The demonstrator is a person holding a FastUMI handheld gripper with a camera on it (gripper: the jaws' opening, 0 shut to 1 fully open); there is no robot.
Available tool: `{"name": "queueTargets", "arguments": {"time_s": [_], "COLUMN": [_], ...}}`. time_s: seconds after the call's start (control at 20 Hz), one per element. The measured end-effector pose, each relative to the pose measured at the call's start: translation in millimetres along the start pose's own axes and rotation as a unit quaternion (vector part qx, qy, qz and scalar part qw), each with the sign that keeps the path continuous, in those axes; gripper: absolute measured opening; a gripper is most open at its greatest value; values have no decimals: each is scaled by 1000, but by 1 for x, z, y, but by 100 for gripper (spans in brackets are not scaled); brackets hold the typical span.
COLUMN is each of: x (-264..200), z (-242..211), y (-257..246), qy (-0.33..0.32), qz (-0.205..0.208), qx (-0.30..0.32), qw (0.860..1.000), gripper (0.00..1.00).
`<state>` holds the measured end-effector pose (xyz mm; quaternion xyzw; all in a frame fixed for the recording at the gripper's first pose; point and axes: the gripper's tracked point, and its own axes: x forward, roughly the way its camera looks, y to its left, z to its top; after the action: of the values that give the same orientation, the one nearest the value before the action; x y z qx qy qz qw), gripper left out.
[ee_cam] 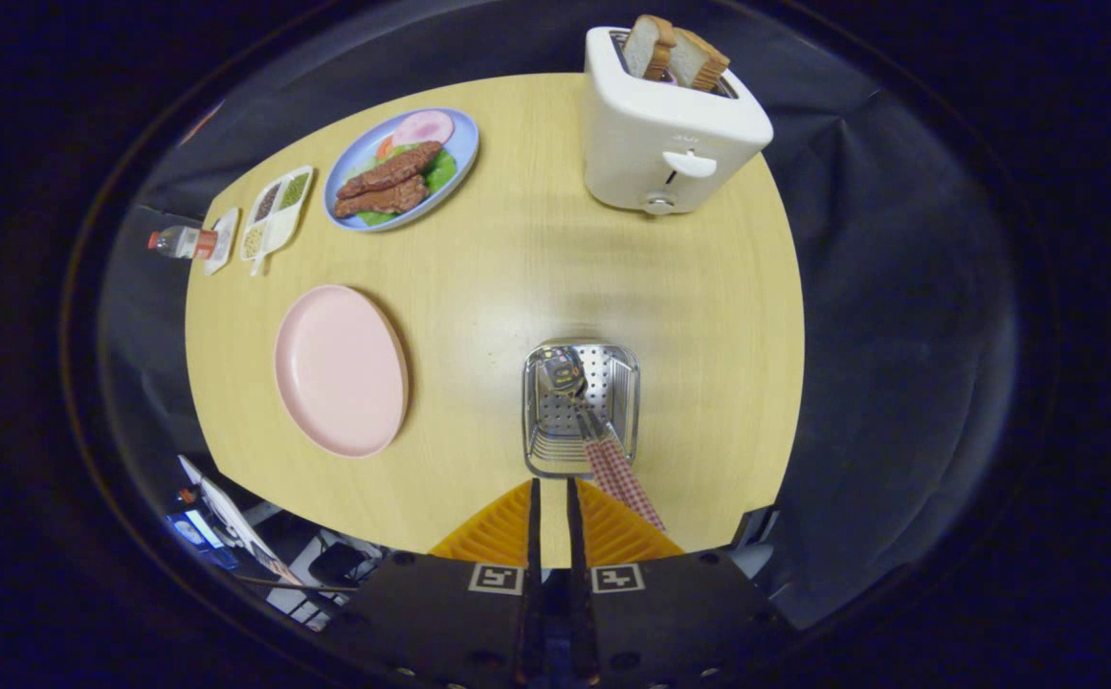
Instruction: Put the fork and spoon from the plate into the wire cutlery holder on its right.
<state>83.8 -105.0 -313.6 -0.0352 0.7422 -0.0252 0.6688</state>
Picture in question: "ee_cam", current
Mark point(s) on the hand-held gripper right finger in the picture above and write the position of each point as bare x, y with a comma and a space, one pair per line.
574, 526

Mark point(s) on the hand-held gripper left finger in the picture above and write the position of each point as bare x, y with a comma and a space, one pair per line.
535, 526

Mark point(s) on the pink round plate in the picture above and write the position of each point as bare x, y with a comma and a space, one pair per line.
340, 373

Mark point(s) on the white flat panel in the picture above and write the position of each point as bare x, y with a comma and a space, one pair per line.
234, 522

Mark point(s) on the small lit screen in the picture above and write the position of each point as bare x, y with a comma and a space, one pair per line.
193, 531

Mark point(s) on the brown meat slice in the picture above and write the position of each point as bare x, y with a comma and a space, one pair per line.
383, 198
392, 170

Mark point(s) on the green lettuce leaves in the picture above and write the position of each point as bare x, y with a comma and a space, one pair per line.
440, 172

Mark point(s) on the blue round plate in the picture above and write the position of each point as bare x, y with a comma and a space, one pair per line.
464, 144

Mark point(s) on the white divided condiment tray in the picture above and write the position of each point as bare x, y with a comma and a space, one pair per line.
277, 230

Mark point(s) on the white toaster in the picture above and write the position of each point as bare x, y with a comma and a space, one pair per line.
651, 134

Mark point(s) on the pink ham slice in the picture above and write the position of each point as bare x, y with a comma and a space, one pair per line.
426, 126

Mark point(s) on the white square coaster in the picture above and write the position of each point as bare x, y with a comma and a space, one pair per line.
223, 239

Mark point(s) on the clear water bottle red cap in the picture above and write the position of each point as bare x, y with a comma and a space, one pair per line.
182, 242

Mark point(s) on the toast slice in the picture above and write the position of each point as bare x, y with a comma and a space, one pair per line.
699, 62
646, 46

